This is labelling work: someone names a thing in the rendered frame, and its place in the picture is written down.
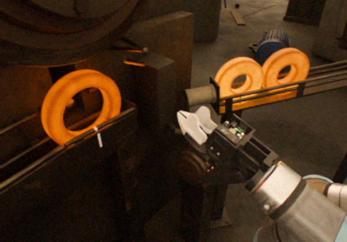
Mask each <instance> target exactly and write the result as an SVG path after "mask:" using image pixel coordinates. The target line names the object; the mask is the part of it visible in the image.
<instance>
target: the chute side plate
mask: <svg viewBox="0 0 347 242"><path fill-rule="evenodd" d="M131 132H134V139H137V138H138V126H137V120H136V112H133V113H131V114H129V115H127V116H126V117H123V118H122V119H120V120H119V121H117V122H115V123H113V124H111V125H109V126H106V127H105V128H103V129H101V130H100V131H98V132H96V133H94V134H93V135H91V136H89V137H87V138H86V139H84V140H81V141H79V142H77V143H76V144H74V145H73V146H70V147H69V148H67V149H68V153H69V156H70V158H69V156H68V154H67V152H66V151H65V150H64V151H62V152H61V153H60V154H58V155H56V156H54V157H53V158H51V159H50V160H48V161H47V162H45V163H44V164H43V165H41V166H40V167H38V168H37V169H35V170H33V171H31V172H29V173H28V174H27V175H26V176H24V177H23V178H21V179H19V180H18V181H16V182H15V183H13V184H12V185H11V186H9V187H7V188H5V189H4V190H2V191H1V192H0V233H2V232H3V231H4V230H6V229H7V228H8V227H9V226H11V225H12V224H13V223H15V222H16V221H17V220H18V219H20V218H21V217H23V216H25V215H26V214H27V213H29V211H31V210H32V209H34V208H35V207H36V206H37V205H39V204H40V203H42V202H43V201H44V200H46V199H47V198H49V197H50V196H51V195H53V194H54V193H55V192H57V191H58V190H59V189H60V188H62V187H63V186H64V185H66V184H68V183H69V182H71V181H72V180H73V179H74V178H75V177H77V176H78V175H80V174H81V173H83V172H84V171H86V170H88V169H90V168H91V167H93V166H94V165H96V164H97V163H99V162H101V161H102V160H103V159H105V158H106V157H107V156H109V155H112V154H114V153H115V152H116V151H117V149H116V141H118V140H120V139H121V138H123V137H125V136H126V135H128V134H129V133H131ZM97 134H100V137H101V141H102V146H101V147H100V143H99V139H98V135H97Z"/></svg>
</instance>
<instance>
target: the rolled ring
mask: <svg viewBox="0 0 347 242"><path fill-rule="evenodd" d="M88 87H97V88H99V89H100V91H101V92H102V94H103V109H102V111H101V113H100V115H99V117H98V119H97V120H96V121H95V122H94V123H93V124H92V125H91V126H89V127H87V128H85V129H83V130H79V131H70V130H67V129H66V127H65V126H64V123H63V113H64V110H65V108H66V105H67V104H68V102H69V100H70V99H71V98H72V97H74V96H75V94H76V93H78V92H79V91H81V90H83V89H85V88H88ZM120 106H121V97H120V90H119V88H118V86H117V85H116V83H115V82H114V81H113V80H112V79H110V78H109V77H108V76H106V75H104V74H102V73H100V72H98V71H95V70H92V69H80V70H77V71H74V72H72V73H69V74H67V75H66V76H63V77H62V78H61V79H60V80H59V81H57V82H56V83H55V84H54V85H53V86H52V87H51V89H50V90H49V91H48V93H47V95H46V96H45V98H44V102H43V107H42V123H43V126H44V129H45V131H46V133H47V134H48V135H49V136H50V137H51V138H52V139H53V140H54V141H56V142H57V143H58V144H59V145H62V146H63V147H64V145H63V143H64V142H66V141H68V140H71V139H73V138H75V137H76V136H78V135H80V134H82V133H84V132H86V131H88V130H90V129H91V128H92V127H94V126H98V125H100V124H101V123H103V122H104V121H106V120H108V119H110V118H112V117H114V116H116V115H118V114H119V113H120Z"/></svg>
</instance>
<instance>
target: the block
mask: <svg viewBox="0 0 347 242"><path fill-rule="evenodd" d="M135 60H139V61H146V62H147V66H146V67H143V66H137V65H135V66H134V70H135V77H136V90H137V98H138V112H139V124H140V126H142V127H143V128H145V129H146V130H148V131H149V132H151V133H152V134H154V135H155V136H157V137H163V136H164V135H165V134H166V133H168V132H170V130H169V129H168V128H167V126H166V125H167V123H168V122H171V123H172V124H173V125H174V126H176V80H177V64H176V61H175V60H172V59H170V58H167V57H164V56H162V55H159V54H156V53H149V54H148V55H144V56H142V57H139V58H137V59H135Z"/></svg>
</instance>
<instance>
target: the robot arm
mask: <svg viewBox="0 0 347 242"><path fill-rule="evenodd" d="M177 117H178V124H179V126H180V128H181V130H182V133H183V134H184V138H185V139H186V141H187V143H188V145H189V147H190V148H191V150H192V152H193V153H194V154H195V155H197V156H198V157H200V158H201V159H202V160H203V161H204V162H205V163H207V162H208V163H209V164H211V166H209V167H208V168H207V169H206V170H205V172H204V173H203V174H202V178H203V179H204V181H205V183H206V184H207V185H213V184H245V183H246V182H247V181H248V180H249V182H248V183H247V184H246V185H245V186H244V187H245V188H246V189H247V190H248V191H249V192H250V191H252V193H251V194H250V196H249V198H250V199H252V201H253V202H254V203H255V204H257V205H258V206H259V207H260V208H261V209H262V210H263V211H264V212H265V213H266V214H267V215H268V216H269V217H270V219H269V221H268V223H267V224H266V225H265V226H264V227H262V228H260V229H258V230H257V232H256V233H255V236H254V238H253V242H347V184H338V183H333V182H332V181H331V180H329V179H328V178H326V177H323V176H319V175H308V176H305V177H303V178H301V176H300V175H298V174H297V173H296V172H295V171H294V170H292V169H291V168H289V167H288V166H286V165H285V164H284V163H283V162H282V161H279V162H278V163H277V164H276V165H274V163H275V162H274V161H275V160H276V158H277V157H278V156H279V155H277V154H276V153H274V152H273V151H271V150H270V149H269V148H268V147H267V146H266V145H264V144H263V143H262V142H261V141H260V140H257V139H256V138H255V137H254V136H252V134H253V133H254V131H255V129H254V128H252V127H251V126H249V125H248V124H247V123H245V122H244V121H243V120H242V119H240V118H239V117H238V116H237V115H235V114H233V115H232V117H231V119H230V121H229V122H228V121H225V122H224V123H223V124H220V125H218V126H217V125H216V124H215V123H214V122H212V121H211V119H210V113H209V109H207V107H205V106H202V107H200V108H199V109H198V110H197V111H196V112H195V113H189V112H183V111H179V112H178V113H177ZM237 120H239V121H240V122H242V123H243V124H244V125H245V126H247V127H248V128H247V129H246V131H243V130H242V129H241V128H240V127H238V126H237V122H236V121H237ZM205 141H207V143H205Z"/></svg>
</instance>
